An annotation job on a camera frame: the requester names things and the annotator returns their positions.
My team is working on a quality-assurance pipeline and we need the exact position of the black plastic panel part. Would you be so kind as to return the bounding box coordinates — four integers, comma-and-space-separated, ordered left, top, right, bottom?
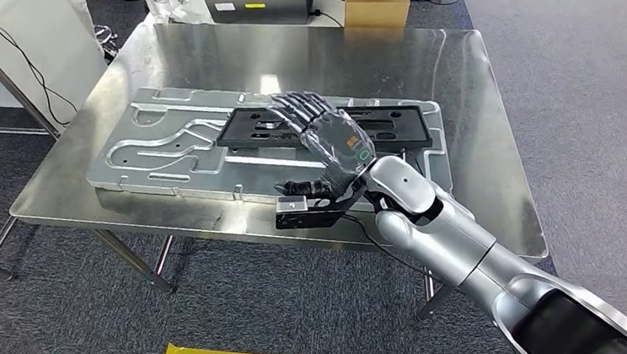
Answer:
213, 91, 435, 167

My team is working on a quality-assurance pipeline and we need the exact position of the stainless steel workbench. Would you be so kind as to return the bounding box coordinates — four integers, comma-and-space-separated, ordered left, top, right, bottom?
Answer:
0, 0, 555, 354

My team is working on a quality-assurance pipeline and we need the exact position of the stamped sheet metal panel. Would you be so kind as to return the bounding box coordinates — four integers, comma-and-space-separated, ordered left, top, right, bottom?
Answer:
78, 62, 455, 223

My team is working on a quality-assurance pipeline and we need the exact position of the brown cardboard box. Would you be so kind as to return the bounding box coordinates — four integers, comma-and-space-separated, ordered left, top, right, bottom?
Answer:
341, 0, 413, 34

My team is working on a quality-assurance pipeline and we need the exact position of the clear plastic wrap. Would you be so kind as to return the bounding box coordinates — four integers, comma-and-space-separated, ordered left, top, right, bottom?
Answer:
142, 0, 214, 29

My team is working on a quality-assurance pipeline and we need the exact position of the white partition panel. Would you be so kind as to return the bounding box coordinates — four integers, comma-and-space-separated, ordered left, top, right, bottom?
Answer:
0, 0, 113, 136

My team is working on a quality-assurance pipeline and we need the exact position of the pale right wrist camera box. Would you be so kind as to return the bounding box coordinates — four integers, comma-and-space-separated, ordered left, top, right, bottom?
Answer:
276, 195, 309, 216

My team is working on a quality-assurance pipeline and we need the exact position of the black camera bracket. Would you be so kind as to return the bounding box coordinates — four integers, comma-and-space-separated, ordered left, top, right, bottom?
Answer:
272, 180, 372, 233

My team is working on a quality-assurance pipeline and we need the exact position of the chrome ring stool base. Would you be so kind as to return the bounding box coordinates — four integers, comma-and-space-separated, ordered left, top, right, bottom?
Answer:
92, 22, 122, 64

